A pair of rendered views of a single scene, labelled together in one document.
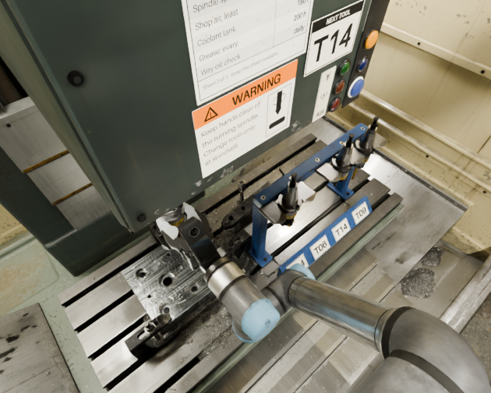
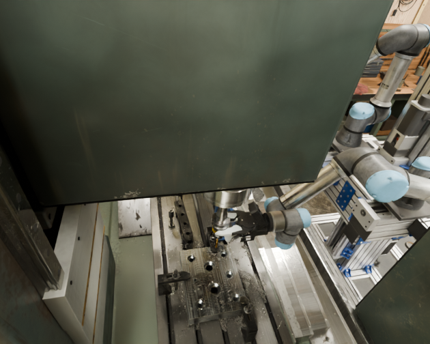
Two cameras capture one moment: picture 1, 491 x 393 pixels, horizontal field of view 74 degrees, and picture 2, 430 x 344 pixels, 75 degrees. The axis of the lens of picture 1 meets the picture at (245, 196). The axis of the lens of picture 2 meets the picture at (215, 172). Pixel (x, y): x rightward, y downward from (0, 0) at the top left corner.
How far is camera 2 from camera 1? 0.80 m
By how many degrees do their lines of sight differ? 46
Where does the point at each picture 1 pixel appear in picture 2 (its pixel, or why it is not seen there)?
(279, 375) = (279, 276)
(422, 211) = not seen: hidden behind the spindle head
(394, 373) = (366, 163)
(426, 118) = not seen: hidden behind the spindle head
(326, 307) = (310, 188)
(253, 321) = (306, 216)
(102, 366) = not seen: outside the picture
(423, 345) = (357, 153)
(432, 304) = (269, 195)
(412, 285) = (256, 196)
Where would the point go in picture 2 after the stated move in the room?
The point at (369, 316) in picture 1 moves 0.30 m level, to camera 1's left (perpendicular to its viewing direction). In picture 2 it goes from (329, 171) to (312, 224)
